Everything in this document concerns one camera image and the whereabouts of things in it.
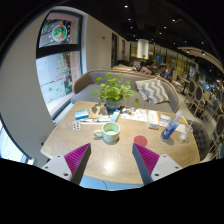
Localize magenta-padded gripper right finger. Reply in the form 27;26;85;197
131;143;183;186

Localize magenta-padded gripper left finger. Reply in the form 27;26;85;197
41;143;92;186

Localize clear bottle with blue label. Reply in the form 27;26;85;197
160;109;184;143

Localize pill blister pack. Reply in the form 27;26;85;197
71;120;82;131

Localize white and orange box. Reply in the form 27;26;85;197
147;109;160;130

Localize white tube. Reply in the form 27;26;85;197
79;117;112;125

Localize pale green ceramic mug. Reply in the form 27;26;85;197
92;121;121;144

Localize small blue and white box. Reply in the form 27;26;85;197
74;109;90;121

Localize white paper napkin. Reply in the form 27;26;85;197
174;122;190;135

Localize light blue carton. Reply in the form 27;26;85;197
109;109;121;123

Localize grey tufted chair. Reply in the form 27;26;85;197
186;119;212;162

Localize grey chevron cushion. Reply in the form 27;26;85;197
134;78;171;105

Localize grey curved sofa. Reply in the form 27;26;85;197
70;68;181;114

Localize green potted plant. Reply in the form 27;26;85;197
91;72;140;113

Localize group of dining chairs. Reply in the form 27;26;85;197
183;78;224;158

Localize person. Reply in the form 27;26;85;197
139;59;156;75
159;63;171;80

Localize window with festive decals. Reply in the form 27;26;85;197
35;9;84;118

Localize white round pillar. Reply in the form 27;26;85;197
136;38;150;60

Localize group of ceiling spotlights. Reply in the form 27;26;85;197
123;3;208;56

